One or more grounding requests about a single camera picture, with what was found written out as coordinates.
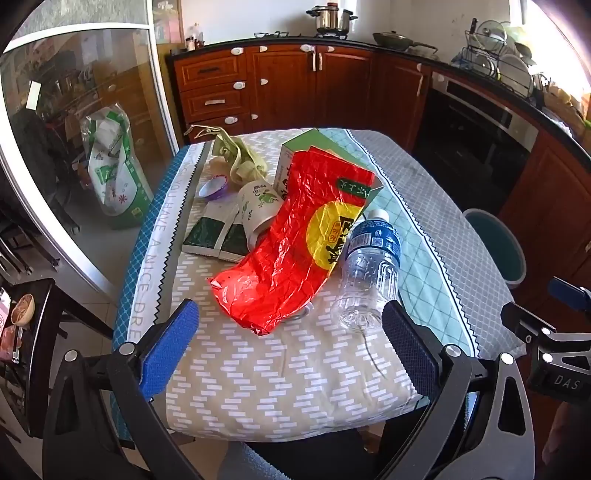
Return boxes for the red foil snack bag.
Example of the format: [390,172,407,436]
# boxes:
[209,147,376,339]

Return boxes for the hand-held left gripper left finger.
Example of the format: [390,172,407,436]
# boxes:
[42,298,218,480]

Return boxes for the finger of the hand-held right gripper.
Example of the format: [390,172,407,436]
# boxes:
[501,301,562,345]
[548,276,591,319]

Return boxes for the patterned tablecloth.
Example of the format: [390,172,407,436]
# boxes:
[112,128,527,444]

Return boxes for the white green rice bag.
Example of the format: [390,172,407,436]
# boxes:
[81,107,154,230]

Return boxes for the dark green seaweed packet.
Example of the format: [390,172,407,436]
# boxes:
[181,203,232,257]
[217,222,260,264]

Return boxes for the green cardboard box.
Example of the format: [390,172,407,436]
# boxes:
[273,128,385,217]

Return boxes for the black side table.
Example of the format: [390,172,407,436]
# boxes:
[0,277,116,439]

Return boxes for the dark frying pan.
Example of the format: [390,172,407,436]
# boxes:
[372,31,438,52]

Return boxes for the black built-in oven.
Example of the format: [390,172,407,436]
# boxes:
[413,71,540,213]

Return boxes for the clear plastic bottle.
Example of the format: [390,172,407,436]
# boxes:
[330,209,402,334]

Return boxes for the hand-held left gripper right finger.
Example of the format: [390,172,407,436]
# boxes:
[369,299,537,480]

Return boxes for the small purple cup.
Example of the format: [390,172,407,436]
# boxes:
[198,178,229,201]

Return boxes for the wooden bowl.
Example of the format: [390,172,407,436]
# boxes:
[10,293,36,326]

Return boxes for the teal trash bin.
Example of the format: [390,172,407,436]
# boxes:
[462,209,527,289]

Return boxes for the steel pot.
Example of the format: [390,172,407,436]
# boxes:
[307,4,358,37]

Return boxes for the dish rack with dishes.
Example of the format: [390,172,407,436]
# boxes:
[462,18,548,97]

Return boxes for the white paper cup green print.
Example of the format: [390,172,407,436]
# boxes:
[237,180,283,250]

